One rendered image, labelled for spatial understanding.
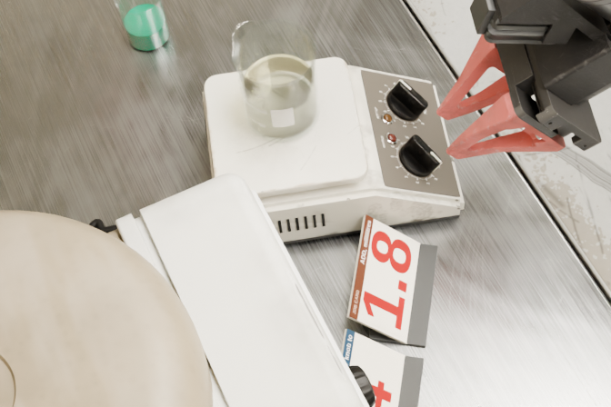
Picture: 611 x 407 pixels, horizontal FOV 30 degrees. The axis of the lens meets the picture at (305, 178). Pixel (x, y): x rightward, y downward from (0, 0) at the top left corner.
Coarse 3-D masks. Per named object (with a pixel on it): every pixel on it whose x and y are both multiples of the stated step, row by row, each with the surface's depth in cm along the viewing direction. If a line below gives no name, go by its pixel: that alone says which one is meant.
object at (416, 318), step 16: (384, 224) 92; (416, 256) 93; (432, 256) 93; (416, 272) 93; (432, 272) 92; (352, 288) 88; (416, 288) 92; (432, 288) 92; (416, 304) 91; (416, 320) 90; (384, 336) 90; (416, 336) 90
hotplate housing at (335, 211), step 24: (360, 72) 96; (384, 72) 98; (360, 96) 94; (360, 120) 93; (312, 192) 89; (336, 192) 89; (360, 192) 90; (384, 192) 90; (408, 192) 91; (288, 216) 90; (312, 216) 91; (336, 216) 91; (360, 216) 92; (384, 216) 92; (408, 216) 93; (432, 216) 94; (456, 216) 95; (288, 240) 94
